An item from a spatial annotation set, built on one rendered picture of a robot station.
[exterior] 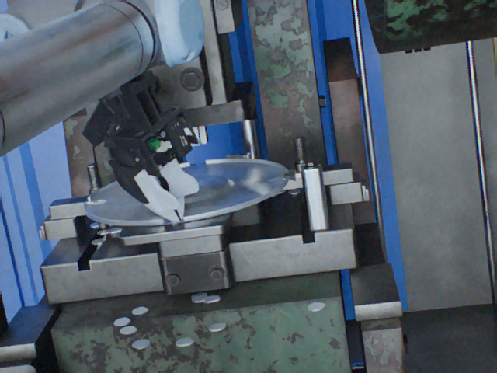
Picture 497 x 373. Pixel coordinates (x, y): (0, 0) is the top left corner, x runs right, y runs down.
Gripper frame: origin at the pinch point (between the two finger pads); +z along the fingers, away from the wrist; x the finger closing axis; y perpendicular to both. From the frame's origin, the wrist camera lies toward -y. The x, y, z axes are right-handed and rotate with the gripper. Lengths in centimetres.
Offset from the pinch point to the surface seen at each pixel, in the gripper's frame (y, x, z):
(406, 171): -66, 111, 79
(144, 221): -2.6, -2.7, 0.0
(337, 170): -0.9, 29.4, 14.5
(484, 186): -35, 102, 74
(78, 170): -52, 17, 11
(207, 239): -3.7, 5.3, 9.3
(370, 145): -19, 56, 29
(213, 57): -7.6, 21.7, -9.5
